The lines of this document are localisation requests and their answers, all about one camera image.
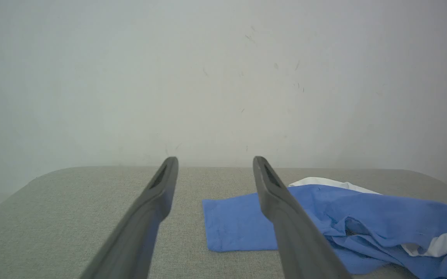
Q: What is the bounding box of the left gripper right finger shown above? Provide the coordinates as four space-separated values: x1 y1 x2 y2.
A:
253 156 352 279

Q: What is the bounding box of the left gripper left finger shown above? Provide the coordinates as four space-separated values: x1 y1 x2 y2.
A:
80 157 179 279

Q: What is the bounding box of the blue and white shirt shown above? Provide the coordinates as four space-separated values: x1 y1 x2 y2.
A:
202 177 447 279

